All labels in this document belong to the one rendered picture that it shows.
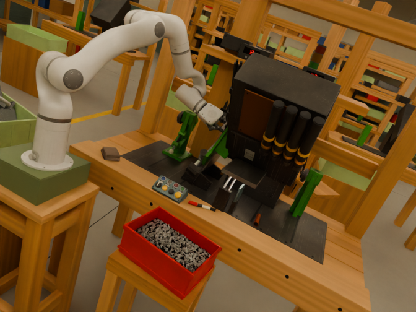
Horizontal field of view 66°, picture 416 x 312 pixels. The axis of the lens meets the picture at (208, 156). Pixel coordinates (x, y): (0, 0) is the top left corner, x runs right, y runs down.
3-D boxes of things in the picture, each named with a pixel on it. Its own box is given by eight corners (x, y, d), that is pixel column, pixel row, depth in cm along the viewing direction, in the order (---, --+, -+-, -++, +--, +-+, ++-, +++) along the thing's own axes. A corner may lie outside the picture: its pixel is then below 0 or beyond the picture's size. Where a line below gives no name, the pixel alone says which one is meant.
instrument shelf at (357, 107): (365, 117, 150) (369, 109, 148) (199, 50, 173) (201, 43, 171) (362, 111, 172) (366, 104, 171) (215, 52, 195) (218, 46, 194)
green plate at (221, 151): (218, 167, 157) (243, 134, 148) (205, 156, 158) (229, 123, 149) (225, 161, 167) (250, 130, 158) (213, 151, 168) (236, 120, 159)
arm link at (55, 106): (43, 122, 116) (53, 56, 109) (26, 105, 127) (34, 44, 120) (76, 124, 125) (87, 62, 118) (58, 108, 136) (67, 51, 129)
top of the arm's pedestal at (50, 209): (40, 225, 117) (42, 216, 115) (-23, 186, 124) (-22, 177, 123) (98, 194, 146) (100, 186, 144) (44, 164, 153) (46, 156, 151)
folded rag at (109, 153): (120, 161, 160) (121, 156, 159) (103, 160, 156) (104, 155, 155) (116, 152, 168) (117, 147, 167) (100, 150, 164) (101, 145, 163)
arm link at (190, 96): (202, 105, 173) (190, 114, 168) (184, 90, 175) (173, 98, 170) (206, 95, 166) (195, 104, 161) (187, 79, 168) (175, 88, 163)
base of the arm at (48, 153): (41, 175, 118) (48, 128, 112) (9, 155, 125) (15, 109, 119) (83, 166, 134) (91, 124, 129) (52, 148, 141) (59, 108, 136)
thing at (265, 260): (352, 338, 126) (372, 312, 121) (64, 170, 164) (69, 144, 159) (351, 314, 139) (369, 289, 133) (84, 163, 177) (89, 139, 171)
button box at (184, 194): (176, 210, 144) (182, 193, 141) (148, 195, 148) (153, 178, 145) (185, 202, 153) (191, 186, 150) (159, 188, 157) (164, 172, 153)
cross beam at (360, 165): (370, 179, 175) (379, 165, 172) (170, 90, 208) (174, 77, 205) (369, 177, 179) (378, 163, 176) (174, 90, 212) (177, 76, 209)
